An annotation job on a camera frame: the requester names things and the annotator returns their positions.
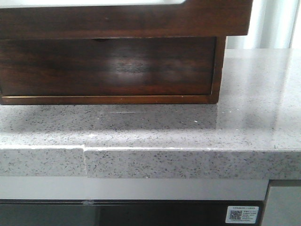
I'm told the dark wooden drawer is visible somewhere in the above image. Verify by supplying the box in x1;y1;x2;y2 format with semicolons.
0;0;253;40
0;36;217;97

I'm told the dark wooden drawer cabinet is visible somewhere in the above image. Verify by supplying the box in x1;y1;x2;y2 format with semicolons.
0;34;227;105

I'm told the black glass oven door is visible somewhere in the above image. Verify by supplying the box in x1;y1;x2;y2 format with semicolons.
0;200;263;226

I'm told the white QR code sticker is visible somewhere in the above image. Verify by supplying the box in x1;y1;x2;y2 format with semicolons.
225;206;259;224

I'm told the grey cabinet door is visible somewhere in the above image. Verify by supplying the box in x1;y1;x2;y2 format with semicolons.
261;180;301;226

